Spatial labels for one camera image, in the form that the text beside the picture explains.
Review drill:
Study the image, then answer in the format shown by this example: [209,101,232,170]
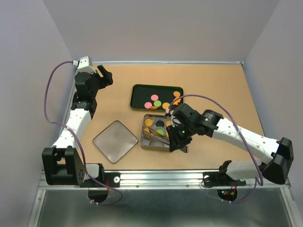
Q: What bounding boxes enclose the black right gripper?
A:
[166,122,196,153]

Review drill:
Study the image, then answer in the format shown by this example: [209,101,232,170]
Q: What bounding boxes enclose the green round cookie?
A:
[153,100,161,107]
[156,129,165,136]

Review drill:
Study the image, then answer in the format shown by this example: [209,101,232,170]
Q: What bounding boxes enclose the black round cookie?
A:
[156,120,165,127]

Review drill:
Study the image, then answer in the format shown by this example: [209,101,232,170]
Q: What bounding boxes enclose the pink round cookie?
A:
[151,95,159,101]
[144,102,152,109]

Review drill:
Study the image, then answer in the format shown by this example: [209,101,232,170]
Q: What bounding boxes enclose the tin lid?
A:
[93,121,138,164]

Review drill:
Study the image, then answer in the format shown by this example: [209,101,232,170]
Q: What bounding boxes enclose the metal tongs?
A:
[143,132,170,151]

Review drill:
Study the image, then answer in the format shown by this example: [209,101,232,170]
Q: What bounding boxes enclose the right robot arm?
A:
[167,104,294,185]

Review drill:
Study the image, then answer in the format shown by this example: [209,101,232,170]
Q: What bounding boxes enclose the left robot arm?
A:
[42,65,113,186]

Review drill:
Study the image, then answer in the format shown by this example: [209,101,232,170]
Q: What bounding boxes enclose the square cookie tin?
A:
[140,114,177,152]

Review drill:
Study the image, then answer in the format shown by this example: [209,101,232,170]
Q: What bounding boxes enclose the orange dotted cookie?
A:
[162,103,170,110]

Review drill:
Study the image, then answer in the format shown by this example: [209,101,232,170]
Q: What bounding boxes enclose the black cookie tray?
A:
[130,84,184,111]

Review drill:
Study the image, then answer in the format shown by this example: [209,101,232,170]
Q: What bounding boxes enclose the small tan round cookie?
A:
[173,91,180,97]

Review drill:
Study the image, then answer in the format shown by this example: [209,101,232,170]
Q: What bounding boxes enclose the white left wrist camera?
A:
[72,56,96,74]

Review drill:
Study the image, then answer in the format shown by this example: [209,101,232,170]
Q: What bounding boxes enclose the aluminium front rail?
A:
[37,168,291,190]

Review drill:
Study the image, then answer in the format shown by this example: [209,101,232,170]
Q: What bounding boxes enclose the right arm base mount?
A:
[202,171,246,188]

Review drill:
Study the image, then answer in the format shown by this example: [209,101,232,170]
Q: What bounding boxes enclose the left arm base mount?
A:
[80,172,121,188]

